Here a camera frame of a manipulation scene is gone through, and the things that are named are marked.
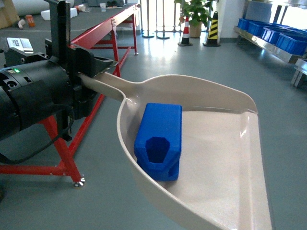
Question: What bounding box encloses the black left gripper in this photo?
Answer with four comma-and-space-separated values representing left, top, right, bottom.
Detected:
45, 39, 118, 120

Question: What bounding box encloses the blue plastic block part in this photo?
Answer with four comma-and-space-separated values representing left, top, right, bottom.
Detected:
134, 103, 182, 182

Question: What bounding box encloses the beige plastic dustpan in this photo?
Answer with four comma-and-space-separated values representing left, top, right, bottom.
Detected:
79, 73, 274, 230

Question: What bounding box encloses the stainless steel roller shelf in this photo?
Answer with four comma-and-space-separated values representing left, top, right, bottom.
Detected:
234, 0, 307, 88

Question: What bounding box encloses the white paper cup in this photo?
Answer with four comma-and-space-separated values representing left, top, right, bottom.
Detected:
99, 3, 106, 12

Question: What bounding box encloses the white foam box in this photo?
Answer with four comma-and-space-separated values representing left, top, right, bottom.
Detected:
40, 8, 78, 21

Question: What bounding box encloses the small orange bottle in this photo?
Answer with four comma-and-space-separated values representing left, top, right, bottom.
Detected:
25, 14, 35, 27

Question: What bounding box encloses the red white traffic cone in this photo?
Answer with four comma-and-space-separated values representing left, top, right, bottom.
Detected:
178, 16, 193, 46

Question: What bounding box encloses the large cardboard box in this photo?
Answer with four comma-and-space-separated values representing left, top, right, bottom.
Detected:
0, 0, 20, 29

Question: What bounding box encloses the yellow black traffic cone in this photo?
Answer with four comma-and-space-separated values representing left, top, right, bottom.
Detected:
203, 11, 220, 47

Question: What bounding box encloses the green potted plant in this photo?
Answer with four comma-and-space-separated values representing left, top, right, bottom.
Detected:
174, 0, 214, 38

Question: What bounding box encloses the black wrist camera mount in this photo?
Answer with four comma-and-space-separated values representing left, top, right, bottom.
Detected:
46, 0, 70, 64

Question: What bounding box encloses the red frame work table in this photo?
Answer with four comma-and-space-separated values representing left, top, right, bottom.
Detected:
0, 0, 137, 187

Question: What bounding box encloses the wooden handled brush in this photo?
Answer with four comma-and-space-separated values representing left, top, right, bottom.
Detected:
13, 19, 26, 29

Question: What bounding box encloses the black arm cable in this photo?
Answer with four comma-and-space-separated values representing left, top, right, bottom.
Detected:
0, 104, 74, 165

